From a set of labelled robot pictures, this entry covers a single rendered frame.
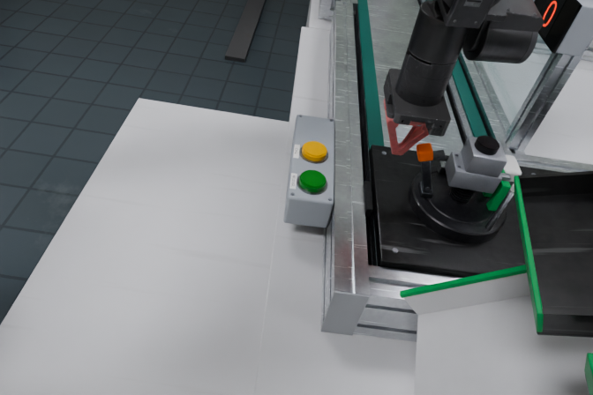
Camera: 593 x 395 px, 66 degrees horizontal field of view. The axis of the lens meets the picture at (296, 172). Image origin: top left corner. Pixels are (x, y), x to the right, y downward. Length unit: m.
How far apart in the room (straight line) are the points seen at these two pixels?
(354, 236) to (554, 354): 0.28
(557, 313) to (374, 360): 0.38
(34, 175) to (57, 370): 1.59
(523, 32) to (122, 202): 0.62
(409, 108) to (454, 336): 0.25
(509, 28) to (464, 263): 0.30
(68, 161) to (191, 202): 1.46
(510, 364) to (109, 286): 0.51
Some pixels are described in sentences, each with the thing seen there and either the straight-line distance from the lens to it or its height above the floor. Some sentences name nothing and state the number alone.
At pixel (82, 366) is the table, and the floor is 0.86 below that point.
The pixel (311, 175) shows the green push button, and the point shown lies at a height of 0.97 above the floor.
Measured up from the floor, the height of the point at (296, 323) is 0.86.
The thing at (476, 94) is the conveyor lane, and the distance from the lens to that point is 1.05.
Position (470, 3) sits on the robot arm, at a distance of 0.49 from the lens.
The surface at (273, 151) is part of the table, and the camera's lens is 0.89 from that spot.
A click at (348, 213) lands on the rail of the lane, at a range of 0.68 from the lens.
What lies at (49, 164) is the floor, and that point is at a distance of 2.22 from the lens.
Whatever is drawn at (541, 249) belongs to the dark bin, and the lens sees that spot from 0.39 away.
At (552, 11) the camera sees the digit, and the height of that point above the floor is 1.21.
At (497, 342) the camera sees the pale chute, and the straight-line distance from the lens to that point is 0.51.
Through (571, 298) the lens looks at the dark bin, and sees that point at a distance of 0.36.
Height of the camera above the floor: 1.44
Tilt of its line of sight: 43 degrees down
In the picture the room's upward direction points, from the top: 10 degrees clockwise
